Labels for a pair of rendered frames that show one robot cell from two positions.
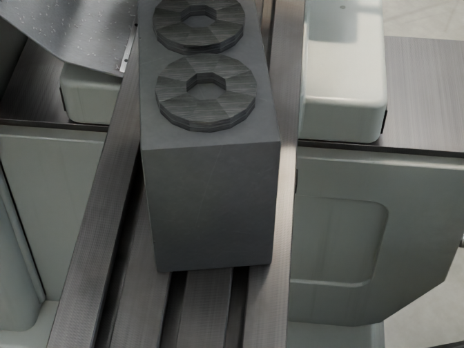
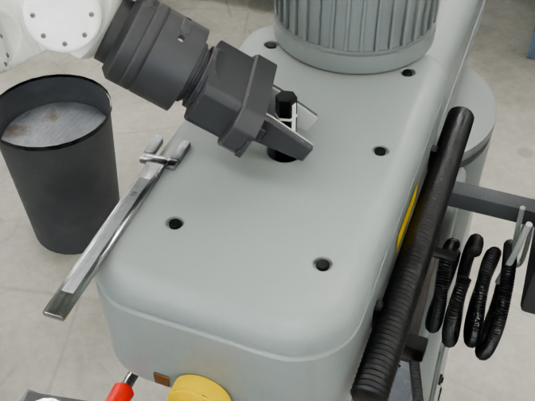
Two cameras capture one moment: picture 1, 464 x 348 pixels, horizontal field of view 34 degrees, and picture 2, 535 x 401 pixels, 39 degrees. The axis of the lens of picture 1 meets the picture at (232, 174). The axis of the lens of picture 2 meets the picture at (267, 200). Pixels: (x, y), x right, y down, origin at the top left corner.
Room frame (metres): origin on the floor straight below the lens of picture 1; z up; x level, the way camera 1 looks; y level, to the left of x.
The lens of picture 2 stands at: (1.11, -0.58, 2.39)
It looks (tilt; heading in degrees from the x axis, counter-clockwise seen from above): 43 degrees down; 106
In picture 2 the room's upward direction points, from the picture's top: 1 degrees counter-clockwise
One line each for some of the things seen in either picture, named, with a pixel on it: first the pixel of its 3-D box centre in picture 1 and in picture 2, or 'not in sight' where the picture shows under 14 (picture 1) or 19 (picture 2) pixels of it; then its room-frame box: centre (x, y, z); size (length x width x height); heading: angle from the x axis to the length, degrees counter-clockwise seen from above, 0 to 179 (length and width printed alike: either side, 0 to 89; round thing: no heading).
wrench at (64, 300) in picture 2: not in sight; (119, 218); (0.83, -0.14, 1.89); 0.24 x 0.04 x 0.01; 87
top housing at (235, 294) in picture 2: not in sight; (288, 197); (0.96, 0.02, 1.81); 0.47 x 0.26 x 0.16; 85
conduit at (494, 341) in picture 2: not in sight; (455, 290); (1.18, 0.25, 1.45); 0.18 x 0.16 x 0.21; 85
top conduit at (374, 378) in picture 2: not in sight; (419, 231); (1.10, 0.03, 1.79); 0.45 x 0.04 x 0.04; 85
